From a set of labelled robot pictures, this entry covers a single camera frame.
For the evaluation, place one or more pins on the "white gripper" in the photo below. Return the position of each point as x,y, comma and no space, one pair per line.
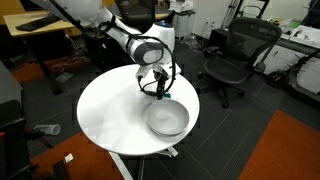
171,70

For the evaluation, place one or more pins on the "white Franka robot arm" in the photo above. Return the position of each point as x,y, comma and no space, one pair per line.
148,53

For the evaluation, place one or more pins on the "silver metal bowl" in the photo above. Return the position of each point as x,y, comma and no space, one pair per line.
166,116

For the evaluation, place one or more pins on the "black mesh office chair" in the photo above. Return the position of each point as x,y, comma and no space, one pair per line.
230,68

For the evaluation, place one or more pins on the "black box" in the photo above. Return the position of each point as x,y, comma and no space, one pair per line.
218,37

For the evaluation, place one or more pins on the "black computer tower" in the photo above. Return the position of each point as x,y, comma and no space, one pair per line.
96,48

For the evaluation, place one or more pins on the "black high back chair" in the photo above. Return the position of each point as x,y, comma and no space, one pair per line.
136,10

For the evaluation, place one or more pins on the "white box stack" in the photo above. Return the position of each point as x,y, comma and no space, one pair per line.
181,5

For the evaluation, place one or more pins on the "white metal table base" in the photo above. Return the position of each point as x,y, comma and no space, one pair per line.
118,166

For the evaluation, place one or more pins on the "grey floor paper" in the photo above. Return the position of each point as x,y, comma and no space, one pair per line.
64,77

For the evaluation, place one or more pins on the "black tripod stand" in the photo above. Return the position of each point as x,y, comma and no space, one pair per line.
235,11

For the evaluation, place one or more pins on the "black electric scooter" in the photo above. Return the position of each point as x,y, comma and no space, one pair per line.
278,78

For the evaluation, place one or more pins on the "small white paper tag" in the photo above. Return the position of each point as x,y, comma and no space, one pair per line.
68,158

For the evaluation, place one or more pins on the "white cluttered desk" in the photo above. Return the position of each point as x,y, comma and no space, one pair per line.
283,56

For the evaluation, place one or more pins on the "wooden desk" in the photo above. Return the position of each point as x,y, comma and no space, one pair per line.
50,29

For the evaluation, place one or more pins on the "black keyboard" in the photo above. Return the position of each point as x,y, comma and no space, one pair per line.
36,23

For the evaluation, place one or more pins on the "green item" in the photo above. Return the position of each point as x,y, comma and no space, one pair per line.
295,23

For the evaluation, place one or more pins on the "black monitor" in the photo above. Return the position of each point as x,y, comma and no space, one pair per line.
28,4

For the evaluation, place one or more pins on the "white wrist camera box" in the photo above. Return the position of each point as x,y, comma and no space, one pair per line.
143,71

